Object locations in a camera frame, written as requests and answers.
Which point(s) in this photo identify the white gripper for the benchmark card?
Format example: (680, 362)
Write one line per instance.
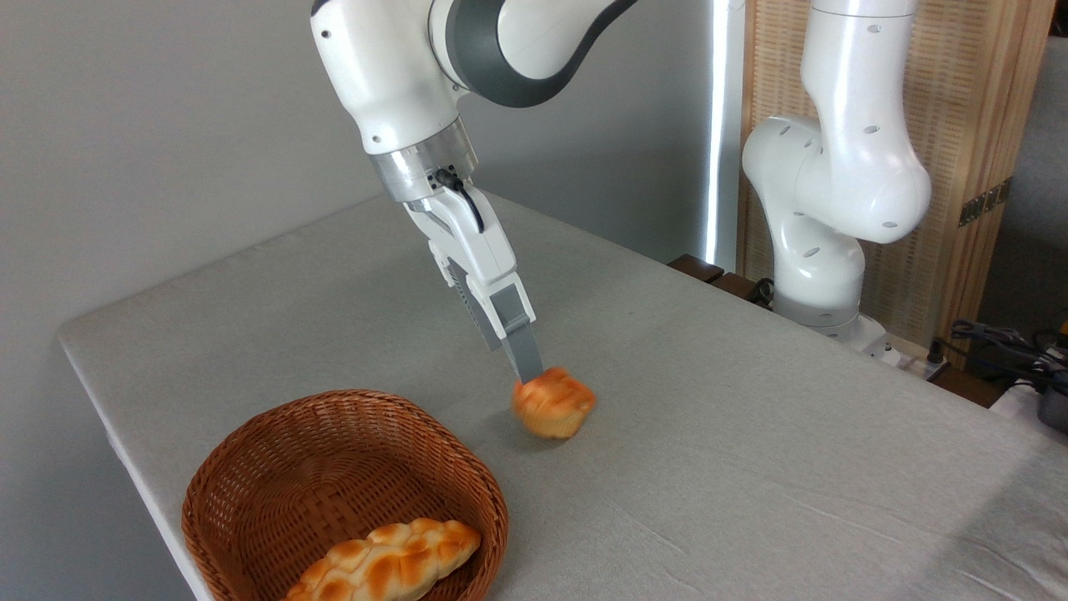
(476, 246)

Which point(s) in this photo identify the round golden bread roll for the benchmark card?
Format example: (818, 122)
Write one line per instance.
(555, 405)

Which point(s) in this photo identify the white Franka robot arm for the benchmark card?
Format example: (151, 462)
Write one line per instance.
(384, 75)

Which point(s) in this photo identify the long braided bread loaf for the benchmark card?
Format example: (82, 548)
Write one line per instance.
(392, 561)

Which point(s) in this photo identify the dark brown wooden block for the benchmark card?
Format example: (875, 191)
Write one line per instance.
(695, 267)
(738, 288)

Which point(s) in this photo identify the grey tablecloth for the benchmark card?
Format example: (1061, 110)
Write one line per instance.
(709, 434)

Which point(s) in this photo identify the brown wicker basket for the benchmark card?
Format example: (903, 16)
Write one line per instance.
(275, 467)

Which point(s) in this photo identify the white power strip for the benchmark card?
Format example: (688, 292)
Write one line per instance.
(922, 366)

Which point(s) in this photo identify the dark metal screen hinge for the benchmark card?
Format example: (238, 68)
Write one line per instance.
(984, 202)

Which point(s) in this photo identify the dark grey device box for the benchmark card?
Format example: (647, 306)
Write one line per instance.
(1055, 411)

